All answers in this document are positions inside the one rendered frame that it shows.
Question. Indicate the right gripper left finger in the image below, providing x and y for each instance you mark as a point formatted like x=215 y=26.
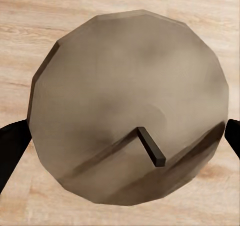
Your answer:
x=14 y=139

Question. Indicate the pillar candle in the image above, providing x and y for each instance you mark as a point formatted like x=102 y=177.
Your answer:
x=127 y=108

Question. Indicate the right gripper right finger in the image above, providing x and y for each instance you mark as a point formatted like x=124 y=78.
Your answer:
x=232 y=134

